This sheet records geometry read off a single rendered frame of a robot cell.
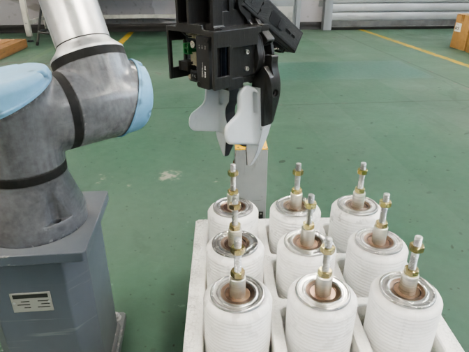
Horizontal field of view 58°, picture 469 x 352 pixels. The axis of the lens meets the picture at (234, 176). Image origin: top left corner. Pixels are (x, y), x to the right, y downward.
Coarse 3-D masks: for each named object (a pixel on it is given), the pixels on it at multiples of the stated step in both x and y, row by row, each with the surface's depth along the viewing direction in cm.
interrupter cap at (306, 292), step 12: (312, 276) 61; (300, 288) 59; (312, 288) 59; (336, 288) 59; (348, 288) 59; (300, 300) 57; (312, 300) 57; (324, 300) 57; (336, 300) 57; (348, 300) 56
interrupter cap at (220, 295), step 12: (228, 276) 61; (216, 288) 59; (228, 288) 59; (252, 288) 59; (264, 288) 59; (216, 300) 57; (228, 300) 57; (240, 300) 57; (252, 300) 57; (228, 312) 55; (240, 312) 55
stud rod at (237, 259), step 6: (234, 240) 54; (240, 240) 54; (234, 246) 55; (240, 246) 54; (234, 258) 55; (240, 258) 55; (234, 264) 56; (240, 264) 56; (234, 270) 56; (240, 270) 56
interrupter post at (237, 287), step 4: (244, 276) 57; (232, 280) 56; (236, 280) 56; (240, 280) 56; (244, 280) 56; (232, 284) 56; (236, 284) 56; (240, 284) 56; (244, 284) 57; (232, 288) 57; (236, 288) 56; (240, 288) 57; (244, 288) 57; (232, 292) 57; (236, 292) 57; (240, 292) 57; (244, 292) 57; (232, 296) 57; (236, 296) 57; (240, 296) 57
